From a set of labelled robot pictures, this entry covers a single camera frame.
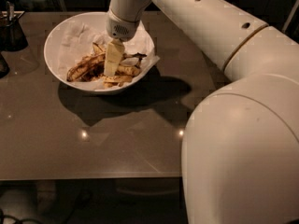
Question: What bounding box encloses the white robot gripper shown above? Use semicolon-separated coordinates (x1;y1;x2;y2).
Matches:
104;0;151;77

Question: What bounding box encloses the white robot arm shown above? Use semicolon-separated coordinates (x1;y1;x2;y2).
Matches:
107;0;299;224

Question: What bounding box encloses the brown spotted banana peel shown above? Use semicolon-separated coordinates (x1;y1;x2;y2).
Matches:
66;43;147;88

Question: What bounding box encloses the white ceramic bowl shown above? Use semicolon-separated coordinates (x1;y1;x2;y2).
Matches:
44;12;159;95

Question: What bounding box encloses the white paper napkin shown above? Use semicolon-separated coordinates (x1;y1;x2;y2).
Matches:
52;17;159;95

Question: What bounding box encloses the dark glass container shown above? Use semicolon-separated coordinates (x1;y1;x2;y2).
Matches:
0;2;28;51

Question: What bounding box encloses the dark round object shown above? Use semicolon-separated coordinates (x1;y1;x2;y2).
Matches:
0;53;10;78

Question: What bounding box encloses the black floor cable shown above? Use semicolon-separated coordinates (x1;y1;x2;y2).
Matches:
0;208;43;224

